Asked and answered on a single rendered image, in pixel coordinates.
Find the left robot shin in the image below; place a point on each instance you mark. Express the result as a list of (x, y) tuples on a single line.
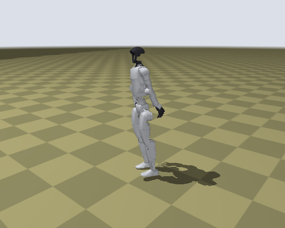
[(151, 155)]

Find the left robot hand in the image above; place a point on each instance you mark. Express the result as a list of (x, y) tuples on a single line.
[(161, 112)]

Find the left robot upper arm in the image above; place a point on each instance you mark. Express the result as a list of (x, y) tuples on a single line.
[(144, 73)]

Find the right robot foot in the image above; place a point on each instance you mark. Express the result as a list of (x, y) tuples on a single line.
[(142, 165)]

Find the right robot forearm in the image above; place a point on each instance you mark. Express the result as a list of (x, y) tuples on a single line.
[(134, 99)]

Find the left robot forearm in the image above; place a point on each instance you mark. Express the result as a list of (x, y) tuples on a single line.
[(153, 99)]

